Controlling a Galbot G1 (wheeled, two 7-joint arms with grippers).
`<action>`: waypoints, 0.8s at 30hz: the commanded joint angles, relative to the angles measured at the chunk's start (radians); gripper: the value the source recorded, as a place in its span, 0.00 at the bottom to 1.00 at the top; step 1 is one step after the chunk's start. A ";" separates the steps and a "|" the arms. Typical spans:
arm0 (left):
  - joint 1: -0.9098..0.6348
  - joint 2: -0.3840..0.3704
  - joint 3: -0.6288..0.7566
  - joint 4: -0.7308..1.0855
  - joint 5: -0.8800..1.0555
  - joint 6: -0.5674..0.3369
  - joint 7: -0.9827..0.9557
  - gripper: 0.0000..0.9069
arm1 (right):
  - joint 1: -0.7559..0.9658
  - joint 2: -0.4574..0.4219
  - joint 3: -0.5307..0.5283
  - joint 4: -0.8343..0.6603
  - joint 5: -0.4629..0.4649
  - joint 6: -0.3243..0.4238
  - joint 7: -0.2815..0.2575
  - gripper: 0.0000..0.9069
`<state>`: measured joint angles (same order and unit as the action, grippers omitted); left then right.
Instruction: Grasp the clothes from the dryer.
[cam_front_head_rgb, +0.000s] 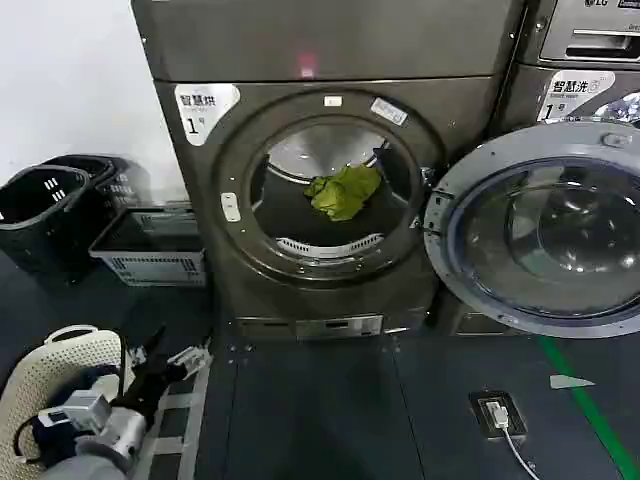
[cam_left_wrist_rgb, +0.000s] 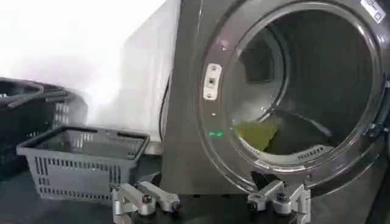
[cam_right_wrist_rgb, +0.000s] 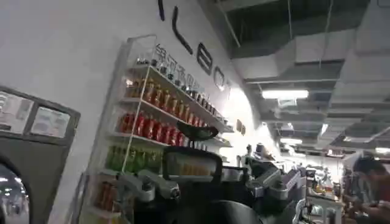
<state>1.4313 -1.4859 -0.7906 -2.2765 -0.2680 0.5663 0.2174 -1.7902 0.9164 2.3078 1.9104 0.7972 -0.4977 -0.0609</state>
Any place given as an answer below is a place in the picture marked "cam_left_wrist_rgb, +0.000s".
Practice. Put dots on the black plastic basket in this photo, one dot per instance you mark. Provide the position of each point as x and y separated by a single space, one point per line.
24 121

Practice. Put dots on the green cloth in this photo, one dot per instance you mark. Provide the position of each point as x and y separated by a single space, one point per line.
257 134

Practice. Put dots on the grey dryer with round opening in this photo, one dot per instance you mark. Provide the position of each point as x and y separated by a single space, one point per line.
189 152

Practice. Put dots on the white label sticker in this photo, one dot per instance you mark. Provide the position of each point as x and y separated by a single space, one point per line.
373 9

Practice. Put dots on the white cabinet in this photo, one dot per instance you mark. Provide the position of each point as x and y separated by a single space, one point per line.
146 76

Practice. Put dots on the grey plastic basket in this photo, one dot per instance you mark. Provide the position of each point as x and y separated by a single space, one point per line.
76 176

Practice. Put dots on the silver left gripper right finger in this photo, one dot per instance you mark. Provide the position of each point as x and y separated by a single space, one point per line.
286 198

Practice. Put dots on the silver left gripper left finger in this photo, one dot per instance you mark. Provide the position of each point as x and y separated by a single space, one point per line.
137 198

